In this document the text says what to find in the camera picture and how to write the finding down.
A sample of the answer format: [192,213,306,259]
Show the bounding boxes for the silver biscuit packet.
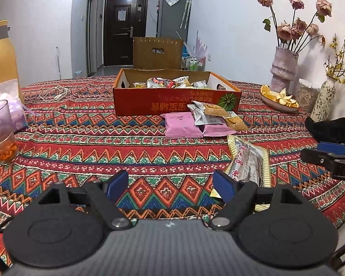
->
[187,101,231,126]

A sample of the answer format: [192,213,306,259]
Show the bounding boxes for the brown cardboard box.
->
[133,37,184,70]

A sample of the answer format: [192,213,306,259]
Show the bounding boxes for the metal storage cart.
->
[182,56,206,71]

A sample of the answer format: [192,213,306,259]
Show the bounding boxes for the purple plastic bag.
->
[0,79,29,133]

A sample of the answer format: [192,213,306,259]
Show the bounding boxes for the white cable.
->
[36,84,72,102]

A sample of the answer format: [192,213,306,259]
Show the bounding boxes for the white umbrella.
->
[181,0,192,29]

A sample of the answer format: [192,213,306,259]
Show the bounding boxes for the yellow thermos jug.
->
[0,20,25,104]

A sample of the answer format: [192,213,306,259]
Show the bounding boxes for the black cloth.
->
[305,117,345,145]

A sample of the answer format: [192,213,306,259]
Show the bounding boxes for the floral white vase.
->
[310,78,344,122]

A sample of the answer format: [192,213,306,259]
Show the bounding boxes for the patterned red tablecloth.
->
[0,75,345,276]

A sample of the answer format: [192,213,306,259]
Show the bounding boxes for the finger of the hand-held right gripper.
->
[300,149,345,182]
[317,142,345,155]

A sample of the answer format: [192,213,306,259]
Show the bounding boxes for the pink snack packet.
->
[203,122,238,137]
[161,112,203,138]

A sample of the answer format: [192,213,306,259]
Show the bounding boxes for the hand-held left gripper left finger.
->
[37,170,133,231]

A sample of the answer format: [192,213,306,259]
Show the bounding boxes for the plate of orange peels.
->
[259,85,301,113]

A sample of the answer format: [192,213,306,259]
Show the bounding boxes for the yellow flower branches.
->
[323,34,345,84]

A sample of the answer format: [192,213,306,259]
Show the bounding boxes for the pink paper wall decoration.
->
[195,30,207,57]

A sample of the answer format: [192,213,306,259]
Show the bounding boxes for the clear plastic cup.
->
[0,100,19,165]

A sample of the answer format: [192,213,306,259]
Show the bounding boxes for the orange biscuit packet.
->
[223,116,249,132]

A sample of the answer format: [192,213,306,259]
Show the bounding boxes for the dark entrance door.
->
[103,0,149,66]

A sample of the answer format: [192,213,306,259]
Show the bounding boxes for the red cardboard box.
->
[113,68,242,116]

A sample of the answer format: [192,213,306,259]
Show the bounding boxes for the large silver snack packet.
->
[211,135,271,212]

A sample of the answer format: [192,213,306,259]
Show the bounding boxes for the grey refrigerator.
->
[157,0,192,39]

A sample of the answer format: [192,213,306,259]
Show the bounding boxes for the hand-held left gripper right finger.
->
[208,170,304,231]

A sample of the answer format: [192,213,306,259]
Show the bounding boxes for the pink ceramic vase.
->
[270,46,299,92]

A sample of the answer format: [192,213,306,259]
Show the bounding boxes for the pile of mixed snack packets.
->
[129,76,209,90]

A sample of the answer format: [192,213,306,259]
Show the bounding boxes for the glass jar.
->
[297,78,320,112]

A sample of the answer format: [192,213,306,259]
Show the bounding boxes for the dried pink roses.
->
[257,0,332,53]

